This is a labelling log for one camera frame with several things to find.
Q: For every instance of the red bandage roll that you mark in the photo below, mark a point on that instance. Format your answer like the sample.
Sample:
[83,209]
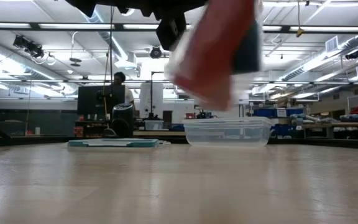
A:
[210,56]

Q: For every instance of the blue bandage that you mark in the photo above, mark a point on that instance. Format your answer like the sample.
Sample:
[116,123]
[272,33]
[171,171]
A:
[247,49]

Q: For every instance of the clear zip bag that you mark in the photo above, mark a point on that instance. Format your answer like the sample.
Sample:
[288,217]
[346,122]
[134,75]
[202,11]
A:
[242,87]

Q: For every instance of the person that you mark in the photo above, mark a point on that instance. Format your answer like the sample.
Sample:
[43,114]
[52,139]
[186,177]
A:
[121,77]

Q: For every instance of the white cabinet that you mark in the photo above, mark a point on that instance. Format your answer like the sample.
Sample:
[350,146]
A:
[151,99]

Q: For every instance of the long ceiling light strip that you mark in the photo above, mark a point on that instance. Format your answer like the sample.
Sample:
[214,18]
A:
[73,26]

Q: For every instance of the black pendant lamp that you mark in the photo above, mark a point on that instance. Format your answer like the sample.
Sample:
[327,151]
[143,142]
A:
[75,60]

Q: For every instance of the black monitor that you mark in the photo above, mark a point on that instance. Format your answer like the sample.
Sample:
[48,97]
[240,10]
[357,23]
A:
[89,99]

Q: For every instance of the yellow hanging plug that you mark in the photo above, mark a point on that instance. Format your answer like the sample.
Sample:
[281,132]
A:
[299,31]

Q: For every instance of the clear plastic container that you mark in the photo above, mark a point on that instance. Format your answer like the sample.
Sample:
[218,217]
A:
[228,133]

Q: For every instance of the blue storage bin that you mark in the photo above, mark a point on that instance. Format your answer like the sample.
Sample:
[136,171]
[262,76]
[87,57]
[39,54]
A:
[261,112]

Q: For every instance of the black shelf red items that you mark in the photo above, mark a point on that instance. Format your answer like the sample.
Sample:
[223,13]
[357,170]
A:
[92,129]

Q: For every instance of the clear lid blue rim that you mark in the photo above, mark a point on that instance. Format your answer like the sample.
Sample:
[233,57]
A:
[113,143]

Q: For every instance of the white air vent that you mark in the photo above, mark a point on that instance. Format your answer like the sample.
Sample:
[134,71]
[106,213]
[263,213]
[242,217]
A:
[332,44]

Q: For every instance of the wooden workbench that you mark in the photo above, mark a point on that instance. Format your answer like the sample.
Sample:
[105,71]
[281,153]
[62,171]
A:
[353,125]

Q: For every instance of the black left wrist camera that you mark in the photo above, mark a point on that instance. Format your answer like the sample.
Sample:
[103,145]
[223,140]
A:
[171,31]

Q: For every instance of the black dome camera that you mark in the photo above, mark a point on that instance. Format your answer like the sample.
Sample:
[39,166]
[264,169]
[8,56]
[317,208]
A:
[156,52]

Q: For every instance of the black hanging camera rig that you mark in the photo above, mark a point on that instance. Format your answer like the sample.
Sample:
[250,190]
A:
[28,46]

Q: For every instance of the black wall speaker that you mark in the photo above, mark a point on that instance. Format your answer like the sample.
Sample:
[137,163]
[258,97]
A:
[351,55]

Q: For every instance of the black aluminium table frame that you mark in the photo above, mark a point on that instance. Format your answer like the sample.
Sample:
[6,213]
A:
[26,140]

